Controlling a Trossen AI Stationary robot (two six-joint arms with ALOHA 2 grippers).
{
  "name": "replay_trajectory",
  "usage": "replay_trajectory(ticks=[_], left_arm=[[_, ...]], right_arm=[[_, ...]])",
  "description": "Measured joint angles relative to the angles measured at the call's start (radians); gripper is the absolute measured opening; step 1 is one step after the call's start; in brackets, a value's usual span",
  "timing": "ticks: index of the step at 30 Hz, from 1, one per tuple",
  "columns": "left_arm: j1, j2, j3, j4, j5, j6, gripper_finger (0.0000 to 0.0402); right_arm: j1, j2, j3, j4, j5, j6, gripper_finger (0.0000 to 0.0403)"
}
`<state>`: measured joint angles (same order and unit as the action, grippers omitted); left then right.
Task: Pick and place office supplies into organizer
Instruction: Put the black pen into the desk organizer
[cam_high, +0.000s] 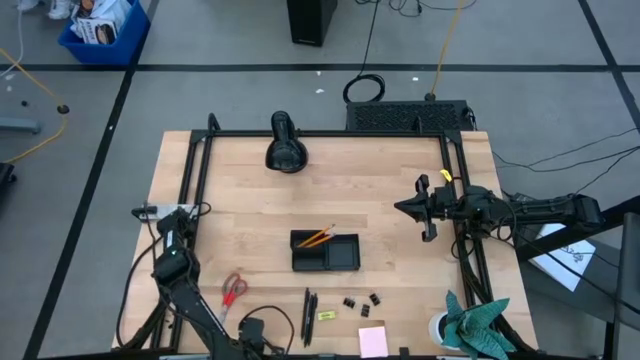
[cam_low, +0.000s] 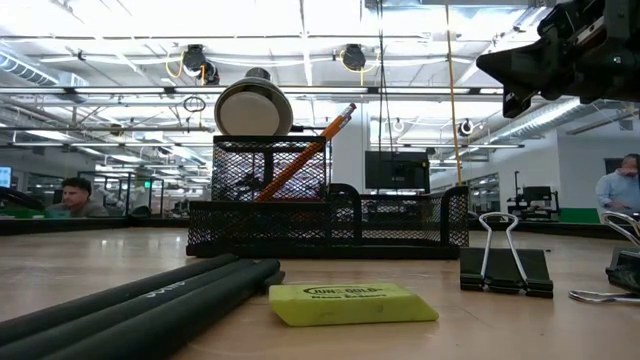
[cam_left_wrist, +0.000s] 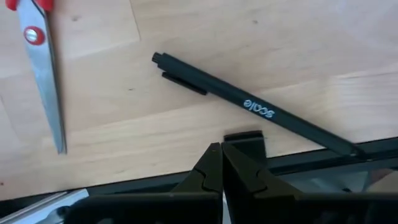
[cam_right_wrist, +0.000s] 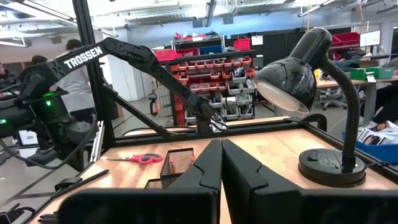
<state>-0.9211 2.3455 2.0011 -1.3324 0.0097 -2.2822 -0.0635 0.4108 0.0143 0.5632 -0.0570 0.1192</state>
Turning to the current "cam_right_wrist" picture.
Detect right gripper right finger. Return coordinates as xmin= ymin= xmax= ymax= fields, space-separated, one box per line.
xmin=221 ymin=139 xmax=398 ymax=224

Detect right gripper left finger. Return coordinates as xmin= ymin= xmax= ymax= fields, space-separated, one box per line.
xmin=58 ymin=139 xmax=223 ymax=224

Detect red-handled scissors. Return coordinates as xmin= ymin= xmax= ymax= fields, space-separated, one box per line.
xmin=105 ymin=153 xmax=164 ymax=166

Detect black mesh desk organizer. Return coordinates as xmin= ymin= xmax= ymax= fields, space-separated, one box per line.
xmin=144 ymin=147 xmax=195 ymax=190

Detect grey office chair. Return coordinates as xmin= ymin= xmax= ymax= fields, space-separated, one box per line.
xmin=318 ymin=88 xmax=348 ymax=111

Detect wooden office desk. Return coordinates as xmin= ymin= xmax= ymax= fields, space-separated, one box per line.
xmin=315 ymin=74 xmax=398 ymax=125

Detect person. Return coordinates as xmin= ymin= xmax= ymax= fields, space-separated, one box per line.
xmin=49 ymin=39 xmax=96 ymax=124
xmin=30 ymin=55 xmax=49 ymax=67

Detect shelf rack with parts bins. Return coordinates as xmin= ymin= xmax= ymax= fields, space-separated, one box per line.
xmin=154 ymin=32 xmax=259 ymax=126

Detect blue plastic bin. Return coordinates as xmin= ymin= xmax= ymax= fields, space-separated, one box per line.
xmin=341 ymin=131 xmax=398 ymax=166

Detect magazines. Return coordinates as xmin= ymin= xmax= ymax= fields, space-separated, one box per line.
xmin=356 ymin=119 xmax=398 ymax=146

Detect green storage bin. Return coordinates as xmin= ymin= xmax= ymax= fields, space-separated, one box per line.
xmin=349 ymin=66 xmax=396 ymax=81

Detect red storage bin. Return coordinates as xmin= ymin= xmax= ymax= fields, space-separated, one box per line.
xmin=330 ymin=32 xmax=361 ymax=47

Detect white computer monitor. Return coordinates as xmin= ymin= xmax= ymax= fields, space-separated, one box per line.
xmin=359 ymin=29 xmax=382 ymax=48

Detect black table edge bracket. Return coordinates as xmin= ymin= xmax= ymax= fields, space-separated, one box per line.
xmin=54 ymin=176 xmax=83 ymax=191

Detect silver aluminium rail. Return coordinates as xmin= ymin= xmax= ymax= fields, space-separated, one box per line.
xmin=89 ymin=120 xmax=105 ymax=163

